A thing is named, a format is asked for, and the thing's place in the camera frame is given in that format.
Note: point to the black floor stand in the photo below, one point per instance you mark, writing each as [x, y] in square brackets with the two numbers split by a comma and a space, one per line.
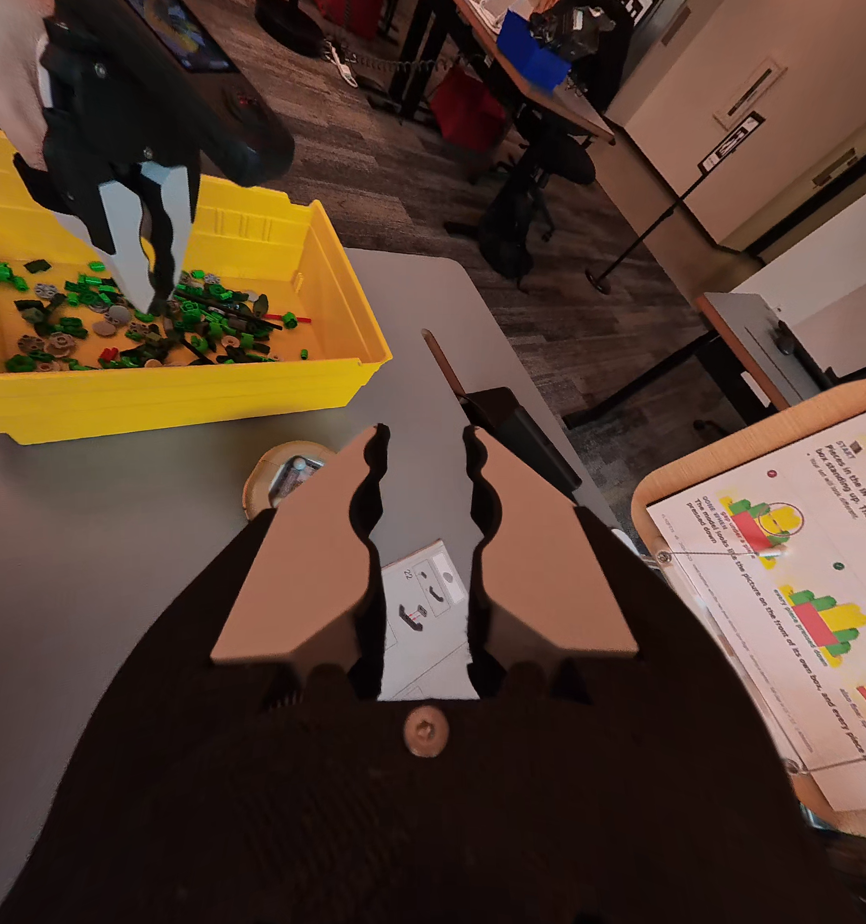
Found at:
[649, 224]

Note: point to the tan brick-built model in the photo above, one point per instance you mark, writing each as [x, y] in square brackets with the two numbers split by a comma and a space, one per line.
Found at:
[260, 483]

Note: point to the pile of small building bricks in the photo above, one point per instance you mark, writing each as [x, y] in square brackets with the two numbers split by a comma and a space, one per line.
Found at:
[209, 325]

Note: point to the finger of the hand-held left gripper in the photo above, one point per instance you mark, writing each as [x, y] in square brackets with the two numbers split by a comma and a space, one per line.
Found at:
[123, 231]
[177, 202]

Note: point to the black bag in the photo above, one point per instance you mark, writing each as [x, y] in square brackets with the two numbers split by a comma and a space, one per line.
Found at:
[570, 29]

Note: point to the brown wooden strip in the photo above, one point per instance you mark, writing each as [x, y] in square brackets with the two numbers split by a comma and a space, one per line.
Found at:
[444, 364]

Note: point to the person's left forearm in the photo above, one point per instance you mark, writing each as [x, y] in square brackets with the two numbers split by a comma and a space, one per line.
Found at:
[0, 72]

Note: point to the white building instruction booklet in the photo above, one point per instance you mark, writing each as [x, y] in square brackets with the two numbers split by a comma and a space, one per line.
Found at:
[422, 650]

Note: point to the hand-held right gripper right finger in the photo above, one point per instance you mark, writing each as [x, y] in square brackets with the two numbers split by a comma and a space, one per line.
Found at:
[548, 577]

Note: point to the grey desk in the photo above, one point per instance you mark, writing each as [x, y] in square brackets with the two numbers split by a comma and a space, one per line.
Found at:
[79, 541]

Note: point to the light wooden board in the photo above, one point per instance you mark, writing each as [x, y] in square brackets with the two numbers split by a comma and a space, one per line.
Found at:
[693, 462]

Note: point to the brown wooden table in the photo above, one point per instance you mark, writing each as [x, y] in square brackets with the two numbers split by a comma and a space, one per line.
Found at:
[548, 94]

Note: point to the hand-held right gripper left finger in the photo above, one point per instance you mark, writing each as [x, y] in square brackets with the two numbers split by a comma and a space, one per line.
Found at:
[296, 577]

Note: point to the black white tag sign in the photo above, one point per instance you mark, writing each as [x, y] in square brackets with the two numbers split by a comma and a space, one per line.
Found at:
[732, 144]

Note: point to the yellow plastic bin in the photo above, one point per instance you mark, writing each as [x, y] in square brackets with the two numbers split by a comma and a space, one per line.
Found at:
[187, 404]

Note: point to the black office chair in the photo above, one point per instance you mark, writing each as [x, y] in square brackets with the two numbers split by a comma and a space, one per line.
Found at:
[519, 209]

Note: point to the red bag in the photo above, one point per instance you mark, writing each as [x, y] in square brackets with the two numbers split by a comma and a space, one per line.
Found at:
[469, 108]

